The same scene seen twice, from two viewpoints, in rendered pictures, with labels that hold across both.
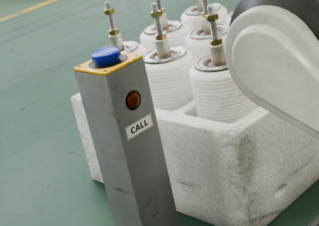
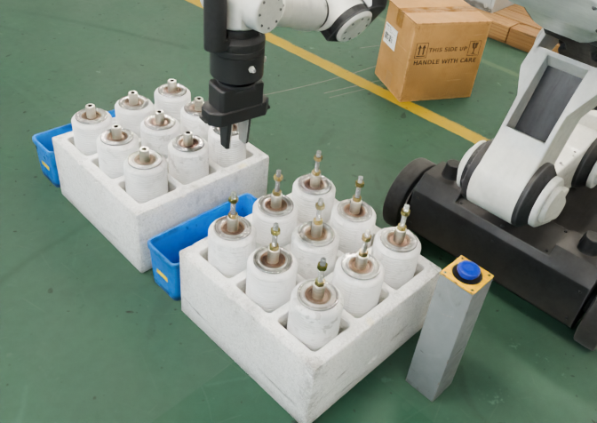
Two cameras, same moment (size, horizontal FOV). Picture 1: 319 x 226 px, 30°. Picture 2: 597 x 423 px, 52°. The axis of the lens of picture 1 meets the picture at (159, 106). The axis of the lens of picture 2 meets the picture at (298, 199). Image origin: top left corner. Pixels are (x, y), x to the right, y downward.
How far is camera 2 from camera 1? 1.52 m
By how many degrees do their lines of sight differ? 82
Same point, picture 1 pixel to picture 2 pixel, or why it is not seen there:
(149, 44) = (291, 277)
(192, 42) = (331, 247)
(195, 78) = (413, 257)
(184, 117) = (406, 289)
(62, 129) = not seen: outside the picture
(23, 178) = not seen: outside the picture
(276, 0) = (552, 173)
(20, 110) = not seen: outside the picture
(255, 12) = (557, 183)
